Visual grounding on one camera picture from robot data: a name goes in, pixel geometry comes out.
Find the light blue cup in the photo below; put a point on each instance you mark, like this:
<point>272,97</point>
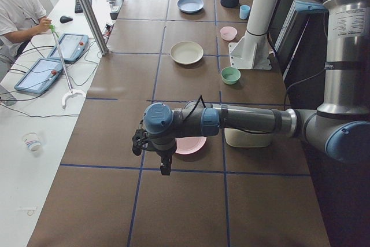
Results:
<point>244,11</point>

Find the aluminium frame post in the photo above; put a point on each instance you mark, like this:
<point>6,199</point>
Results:
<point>94,27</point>

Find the green bowl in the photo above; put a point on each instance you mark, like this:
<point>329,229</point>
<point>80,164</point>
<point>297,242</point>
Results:
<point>230,75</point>

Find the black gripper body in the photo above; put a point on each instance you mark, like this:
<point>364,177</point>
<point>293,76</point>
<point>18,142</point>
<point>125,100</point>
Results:
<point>165,154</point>

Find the pink bowl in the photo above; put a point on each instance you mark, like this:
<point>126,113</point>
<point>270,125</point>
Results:
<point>228,33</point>

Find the grabber reaching stick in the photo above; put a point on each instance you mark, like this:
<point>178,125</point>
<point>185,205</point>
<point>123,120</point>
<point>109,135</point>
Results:
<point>71,91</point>

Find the cream plate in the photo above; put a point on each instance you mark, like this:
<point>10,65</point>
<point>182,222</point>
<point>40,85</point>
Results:
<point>186,53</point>

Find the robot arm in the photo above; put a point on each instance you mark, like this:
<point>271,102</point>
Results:
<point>338,127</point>

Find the teach pendant tablet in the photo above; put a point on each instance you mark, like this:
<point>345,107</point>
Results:
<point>72,46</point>
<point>40,76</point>

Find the near teach pendant tablet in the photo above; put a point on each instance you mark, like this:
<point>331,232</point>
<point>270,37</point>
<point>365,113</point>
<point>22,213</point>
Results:
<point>40,76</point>

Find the cream toaster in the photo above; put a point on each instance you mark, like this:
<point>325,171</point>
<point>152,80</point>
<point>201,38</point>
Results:
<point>240,139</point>

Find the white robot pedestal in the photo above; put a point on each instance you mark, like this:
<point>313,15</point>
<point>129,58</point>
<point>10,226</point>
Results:
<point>252,51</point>

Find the far teach pendant tablet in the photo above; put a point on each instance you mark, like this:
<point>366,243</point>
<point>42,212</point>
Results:
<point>72,46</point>

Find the paper cup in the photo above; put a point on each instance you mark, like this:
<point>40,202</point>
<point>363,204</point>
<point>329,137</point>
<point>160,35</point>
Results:
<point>31,141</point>

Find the blue plate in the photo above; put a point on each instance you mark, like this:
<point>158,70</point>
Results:
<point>190,6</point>

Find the black computer mouse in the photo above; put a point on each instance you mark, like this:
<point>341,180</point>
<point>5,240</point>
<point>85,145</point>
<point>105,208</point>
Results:
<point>65,19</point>

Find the person in white shirt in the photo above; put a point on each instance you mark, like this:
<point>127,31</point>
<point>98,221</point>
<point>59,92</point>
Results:
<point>21,20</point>

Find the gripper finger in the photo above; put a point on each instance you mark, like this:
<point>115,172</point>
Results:
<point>165,166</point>

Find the pink plate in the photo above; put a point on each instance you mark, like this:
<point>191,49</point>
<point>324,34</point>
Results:
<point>189,145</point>

